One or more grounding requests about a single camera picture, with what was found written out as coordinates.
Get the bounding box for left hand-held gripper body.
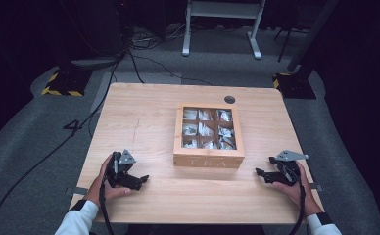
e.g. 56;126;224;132
106;149;137;190

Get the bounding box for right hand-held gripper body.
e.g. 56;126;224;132
274;150;309;187

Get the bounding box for wooden tea box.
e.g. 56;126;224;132
172;102;246;169

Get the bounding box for person's right hand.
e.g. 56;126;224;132
272;163;323;218

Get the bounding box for person's left hand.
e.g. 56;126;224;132
83;156;132;208

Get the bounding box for group of tea packets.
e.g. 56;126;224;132
181;108;237;151

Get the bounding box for black yellow striped stand base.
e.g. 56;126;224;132
272;71;317;100
40;67;93;97

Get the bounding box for black tripod legs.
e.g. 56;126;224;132
274;27;299;63

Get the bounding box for left hand-held gripper black cable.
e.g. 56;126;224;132
98;156;116;235

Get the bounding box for hand-held gripper black cable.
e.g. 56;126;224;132
98;156;116;235
289;169;307;235

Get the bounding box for right hand-held gripper black cable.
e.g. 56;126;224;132
289;169;307;235

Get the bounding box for long black floor cable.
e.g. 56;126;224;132
0;55;123;235

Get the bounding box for thin black floor cable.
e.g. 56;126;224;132
127;48;214;86

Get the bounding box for bundle of floor cables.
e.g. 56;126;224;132
128;23;192;50

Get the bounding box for dark slanted metal post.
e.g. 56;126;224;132
287;0;341;74

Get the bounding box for white metal stand frame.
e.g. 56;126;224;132
181;0;266;61

